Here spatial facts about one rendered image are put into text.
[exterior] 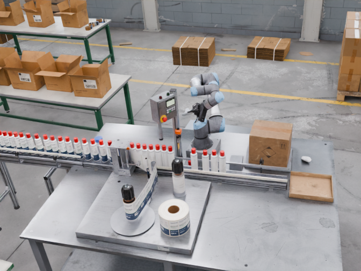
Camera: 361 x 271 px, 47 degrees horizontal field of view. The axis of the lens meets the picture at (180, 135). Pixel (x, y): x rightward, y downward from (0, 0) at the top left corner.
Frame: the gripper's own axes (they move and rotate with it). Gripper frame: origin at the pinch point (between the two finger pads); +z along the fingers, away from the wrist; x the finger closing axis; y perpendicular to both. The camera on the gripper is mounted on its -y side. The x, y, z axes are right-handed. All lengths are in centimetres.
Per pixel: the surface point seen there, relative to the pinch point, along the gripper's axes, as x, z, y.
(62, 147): 55, 92, -4
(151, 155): 11.5, 30.1, -23.7
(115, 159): 33, 48, -28
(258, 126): -40, -37, -7
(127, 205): 39, 23, -79
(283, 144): -49, -51, -28
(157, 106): 36.5, -3.6, -9.8
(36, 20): 38, 284, 365
